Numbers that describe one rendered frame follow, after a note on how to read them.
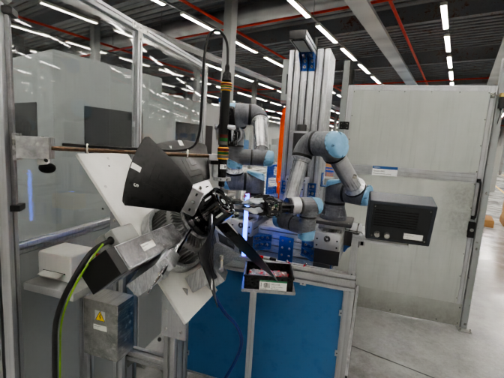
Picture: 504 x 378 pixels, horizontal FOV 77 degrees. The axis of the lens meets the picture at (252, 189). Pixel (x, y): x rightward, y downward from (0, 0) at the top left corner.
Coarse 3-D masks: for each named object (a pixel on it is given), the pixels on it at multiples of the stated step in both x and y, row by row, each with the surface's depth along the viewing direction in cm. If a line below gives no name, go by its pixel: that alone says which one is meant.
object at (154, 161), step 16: (144, 144) 95; (144, 160) 93; (160, 160) 98; (128, 176) 89; (144, 176) 93; (160, 176) 97; (176, 176) 102; (128, 192) 89; (144, 192) 93; (160, 192) 98; (176, 192) 102; (160, 208) 99; (176, 208) 104
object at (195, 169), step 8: (160, 144) 125; (168, 144) 127; (176, 144) 128; (184, 144) 130; (192, 144) 132; (200, 144) 135; (184, 152) 127; (192, 152) 128; (200, 152) 130; (176, 160) 123; (184, 160) 124; (192, 160) 125; (200, 160) 126; (184, 168) 122; (192, 168) 122; (200, 168) 123; (208, 168) 125; (192, 176) 120; (200, 176) 121; (208, 176) 122
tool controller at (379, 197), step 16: (368, 208) 139; (384, 208) 134; (400, 208) 132; (416, 208) 130; (432, 208) 129; (368, 224) 139; (384, 224) 137; (400, 224) 135; (416, 224) 132; (432, 224) 131; (384, 240) 140; (400, 240) 137; (416, 240) 135
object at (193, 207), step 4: (192, 188) 107; (192, 192) 108; (196, 192) 109; (200, 192) 110; (188, 196) 107; (192, 196) 108; (196, 196) 109; (200, 196) 111; (188, 200) 107; (196, 200) 110; (200, 200) 111; (184, 204) 106; (188, 204) 107; (192, 204) 109; (196, 204) 110; (184, 208) 107; (188, 208) 108; (192, 208) 109; (196, 208) 110; (184, 212) 107; (188, 212) 108; (192, 212) 109
